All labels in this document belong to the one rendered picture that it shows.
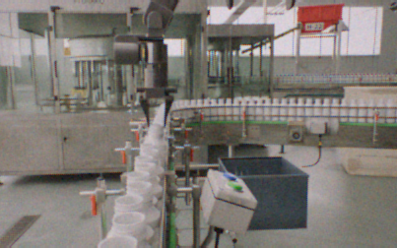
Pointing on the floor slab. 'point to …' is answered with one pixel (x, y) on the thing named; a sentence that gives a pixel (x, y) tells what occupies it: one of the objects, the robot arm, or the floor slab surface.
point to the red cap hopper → (320, 14)
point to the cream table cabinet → (372, 160)
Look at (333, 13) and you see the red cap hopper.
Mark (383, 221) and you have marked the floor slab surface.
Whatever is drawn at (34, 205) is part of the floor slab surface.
